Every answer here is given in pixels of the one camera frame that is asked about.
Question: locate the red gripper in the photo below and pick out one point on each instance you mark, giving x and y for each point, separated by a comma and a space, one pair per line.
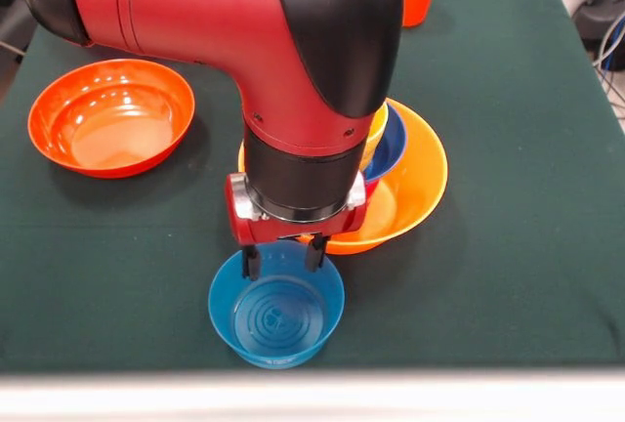
293, 231

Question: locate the light blue bowl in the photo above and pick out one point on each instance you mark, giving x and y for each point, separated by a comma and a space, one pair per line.
278, 314

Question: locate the magenta cup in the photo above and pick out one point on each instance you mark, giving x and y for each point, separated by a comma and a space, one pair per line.
371, 188

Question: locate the dark blue bowl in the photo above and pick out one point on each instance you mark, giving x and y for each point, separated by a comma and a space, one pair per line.
388, 148

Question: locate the yellow cup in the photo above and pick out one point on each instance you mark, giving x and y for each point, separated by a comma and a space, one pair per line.
375, 136

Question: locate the shallow red-orange bowl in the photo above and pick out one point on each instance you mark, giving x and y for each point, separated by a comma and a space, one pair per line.
112, 114

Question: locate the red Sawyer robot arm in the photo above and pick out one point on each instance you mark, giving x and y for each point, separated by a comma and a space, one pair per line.
234, 41

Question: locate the dark green tablecloth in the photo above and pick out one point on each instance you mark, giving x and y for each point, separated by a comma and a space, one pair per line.
488, 246

